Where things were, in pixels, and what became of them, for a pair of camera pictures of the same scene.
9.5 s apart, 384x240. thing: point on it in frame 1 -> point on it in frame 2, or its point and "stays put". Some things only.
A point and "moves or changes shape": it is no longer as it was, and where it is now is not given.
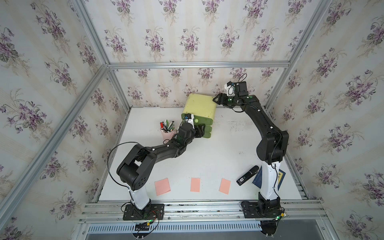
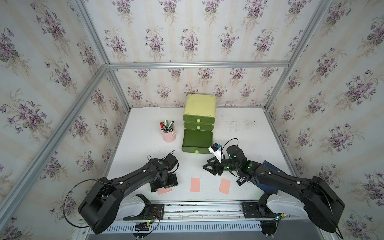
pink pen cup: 168,135 stays put
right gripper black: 221,100 -> 213,165
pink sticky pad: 225,186 stays put
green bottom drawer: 207,134 moves or changes shape
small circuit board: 144,226 stays put
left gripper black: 199,133 -> 173,182
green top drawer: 200,120 stays put
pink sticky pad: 162,186 stays put
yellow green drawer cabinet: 202,108 stays put
